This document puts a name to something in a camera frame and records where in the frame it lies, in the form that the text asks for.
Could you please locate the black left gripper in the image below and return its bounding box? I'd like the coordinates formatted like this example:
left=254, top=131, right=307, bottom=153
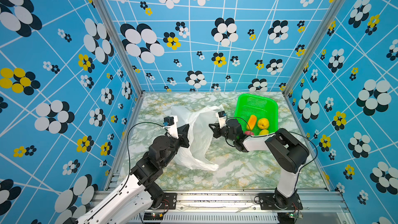
left=160, top=123, right=190, bottom=169

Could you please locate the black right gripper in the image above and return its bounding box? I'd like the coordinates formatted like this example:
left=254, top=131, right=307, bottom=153
left=209, top=122, right=236, bottom=144

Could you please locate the white plastic bag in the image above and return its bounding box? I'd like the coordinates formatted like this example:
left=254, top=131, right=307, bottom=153
left=171, top=105, right=224, bottom=171

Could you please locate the pink red dragon fruit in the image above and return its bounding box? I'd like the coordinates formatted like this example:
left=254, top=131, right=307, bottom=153
left=245, top=131, right=254, bottom=136

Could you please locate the orange papaya slice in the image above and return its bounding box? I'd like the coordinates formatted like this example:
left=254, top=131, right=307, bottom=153
left=246, top=115, right=257, bottom=131

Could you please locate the orange yellow mango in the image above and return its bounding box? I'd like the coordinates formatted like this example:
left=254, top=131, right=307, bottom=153
left=258, top=129, right=269, bottom=136

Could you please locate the yellow lemon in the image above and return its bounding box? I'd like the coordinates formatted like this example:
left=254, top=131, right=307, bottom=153
left=257, top=118, right=270, bottom=130

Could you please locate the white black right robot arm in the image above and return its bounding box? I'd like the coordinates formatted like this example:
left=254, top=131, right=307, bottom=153
left=208, top=118, right=310, bottom=208

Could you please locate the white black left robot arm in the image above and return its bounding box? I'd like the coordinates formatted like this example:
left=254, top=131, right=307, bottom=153
left=61, top=124, right=190, bottom=224

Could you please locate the green plastic perforated basket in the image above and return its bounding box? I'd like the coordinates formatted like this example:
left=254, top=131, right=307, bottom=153
left=234, top=93, right=279, bottom=135

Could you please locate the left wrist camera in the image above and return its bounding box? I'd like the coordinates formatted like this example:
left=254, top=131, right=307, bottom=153
left=164, top=116, right=178, bottom=139

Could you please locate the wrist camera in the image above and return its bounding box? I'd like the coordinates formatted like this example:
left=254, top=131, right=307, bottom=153
left=164, top=116, right=178, bottom=139
left=217, top=111, right=227, bottom=129

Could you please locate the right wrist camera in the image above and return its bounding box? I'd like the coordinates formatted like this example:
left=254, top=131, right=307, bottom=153
left=217, top=111, right=227, bottom=129

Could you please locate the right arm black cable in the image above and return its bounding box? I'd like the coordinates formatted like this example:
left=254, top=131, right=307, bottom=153
left=225, top=116, right=319, bottom=200

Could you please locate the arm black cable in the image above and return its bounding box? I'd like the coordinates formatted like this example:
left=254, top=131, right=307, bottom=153
left=225, top=116, right=319, bottom=200
left=86, top=122, right=165, bottom=224

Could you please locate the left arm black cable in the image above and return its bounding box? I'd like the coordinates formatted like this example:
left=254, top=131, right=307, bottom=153
left=86, top=122, right=165, bottom=224

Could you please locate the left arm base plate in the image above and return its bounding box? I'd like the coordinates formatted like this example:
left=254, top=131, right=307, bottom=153
left=135, top=191, right=177, bottom=211

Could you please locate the front aluminium rail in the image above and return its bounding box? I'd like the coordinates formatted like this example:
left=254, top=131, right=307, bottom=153
left=78, top=189, right=354, bottom=224

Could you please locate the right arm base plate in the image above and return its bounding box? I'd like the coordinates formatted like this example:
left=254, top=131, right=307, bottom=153
left=254, top=192, right=303, bottom=211

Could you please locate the left rear aluminium frame post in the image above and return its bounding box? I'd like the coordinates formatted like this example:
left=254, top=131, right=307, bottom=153
left=94, top=0, right=143, bottom=99

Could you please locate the aluminium frame post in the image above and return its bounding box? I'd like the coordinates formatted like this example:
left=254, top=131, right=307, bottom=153
left=284, top=0, right=346, bottom=98
left=94, top=0, right=143, bottom=99

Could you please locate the right rear aluminium frame post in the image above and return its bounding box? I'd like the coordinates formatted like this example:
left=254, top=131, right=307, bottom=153
left=284, top=0, right=346, bottom=98

